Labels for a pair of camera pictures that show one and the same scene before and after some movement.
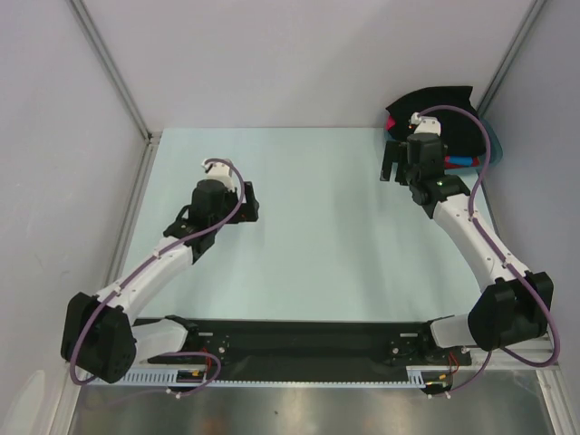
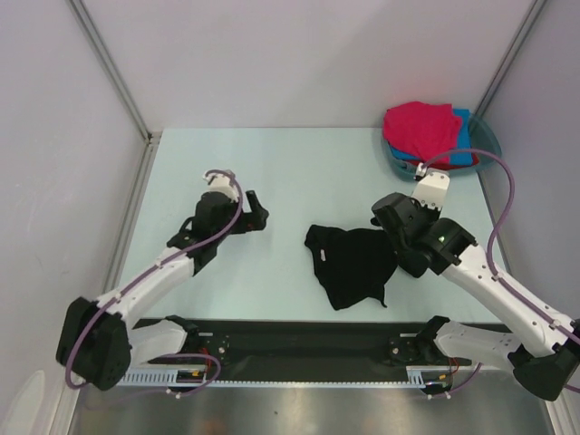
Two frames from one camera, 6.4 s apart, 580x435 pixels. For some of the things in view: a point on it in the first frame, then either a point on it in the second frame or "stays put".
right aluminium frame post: [531, 17] stays put
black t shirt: [462, 133] → [352, 265]
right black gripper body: [410, 175] → [430, 214]
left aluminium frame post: [90, 26] stays put
